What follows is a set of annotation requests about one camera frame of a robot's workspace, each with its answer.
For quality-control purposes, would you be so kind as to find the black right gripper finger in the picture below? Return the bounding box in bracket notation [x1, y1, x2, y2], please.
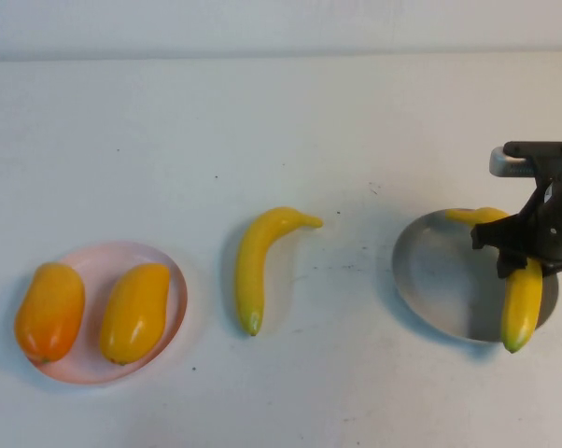
[495, 253, 529, 280]

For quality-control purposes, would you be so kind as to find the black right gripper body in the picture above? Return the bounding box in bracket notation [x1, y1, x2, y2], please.
[470, 176, 562, 277]

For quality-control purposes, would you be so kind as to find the yellow banana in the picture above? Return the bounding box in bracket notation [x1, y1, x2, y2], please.
[445, 206, 544, 355]
[234, 205, 325, 338]

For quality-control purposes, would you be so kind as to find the yellow mango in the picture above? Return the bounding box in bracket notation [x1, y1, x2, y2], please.
[98, 262, 172, 367]

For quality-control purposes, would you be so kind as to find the orange mango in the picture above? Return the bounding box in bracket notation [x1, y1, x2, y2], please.
[13, 261, 87, 366]

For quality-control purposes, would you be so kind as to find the blue-grey round plate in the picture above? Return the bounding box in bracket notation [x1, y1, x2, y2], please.
[391, 207, 560, 347]

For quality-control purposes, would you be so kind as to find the pink round plate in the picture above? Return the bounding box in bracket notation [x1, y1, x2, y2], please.
[23, 240, 190, 386]

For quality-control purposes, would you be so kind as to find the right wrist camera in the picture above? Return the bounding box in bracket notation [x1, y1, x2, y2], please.
[488, 139, 562, 179]

